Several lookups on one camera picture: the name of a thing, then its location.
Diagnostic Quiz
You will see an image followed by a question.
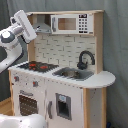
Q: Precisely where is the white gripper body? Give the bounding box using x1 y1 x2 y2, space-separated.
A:
14 10 37 43

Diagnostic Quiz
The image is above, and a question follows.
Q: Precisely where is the white toy microwave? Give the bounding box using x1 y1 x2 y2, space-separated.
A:
51 14 94 34

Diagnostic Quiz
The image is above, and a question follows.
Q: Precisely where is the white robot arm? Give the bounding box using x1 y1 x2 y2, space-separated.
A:
0 10 46 128

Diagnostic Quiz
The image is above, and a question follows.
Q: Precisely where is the wooden toy kitchen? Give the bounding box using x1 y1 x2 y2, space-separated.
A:
9 10 115 128

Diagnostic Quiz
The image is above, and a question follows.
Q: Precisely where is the grey range hood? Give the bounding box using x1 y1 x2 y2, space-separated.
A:
33 15 51 33

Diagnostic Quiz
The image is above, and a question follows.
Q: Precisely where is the black toy stovetop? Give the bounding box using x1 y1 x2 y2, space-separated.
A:
20 61 57 72

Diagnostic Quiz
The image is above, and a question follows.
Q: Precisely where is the left red stove knob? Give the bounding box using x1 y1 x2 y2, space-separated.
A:
13 75 20 83

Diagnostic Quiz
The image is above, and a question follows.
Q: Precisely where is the red stove knob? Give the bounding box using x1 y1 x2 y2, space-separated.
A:
13 75 20 83
33 81 39 87

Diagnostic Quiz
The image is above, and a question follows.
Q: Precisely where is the right red stove knob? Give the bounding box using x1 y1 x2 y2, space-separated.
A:
33 81 39 87

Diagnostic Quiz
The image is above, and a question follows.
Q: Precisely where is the grey toy sink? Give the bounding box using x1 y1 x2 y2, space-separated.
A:
53 67 93 81

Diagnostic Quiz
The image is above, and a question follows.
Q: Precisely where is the black toy faucet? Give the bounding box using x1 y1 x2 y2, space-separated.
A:
77 50 95 70

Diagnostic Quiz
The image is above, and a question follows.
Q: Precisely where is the toy oven door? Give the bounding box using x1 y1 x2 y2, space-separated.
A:
18 89 38 116

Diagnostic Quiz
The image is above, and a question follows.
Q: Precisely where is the grey backdrop curtain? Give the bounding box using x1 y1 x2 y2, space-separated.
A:
0 0 128 128

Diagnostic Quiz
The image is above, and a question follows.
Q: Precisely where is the white cabinet door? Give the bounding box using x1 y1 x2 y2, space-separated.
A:
45 87 84 128

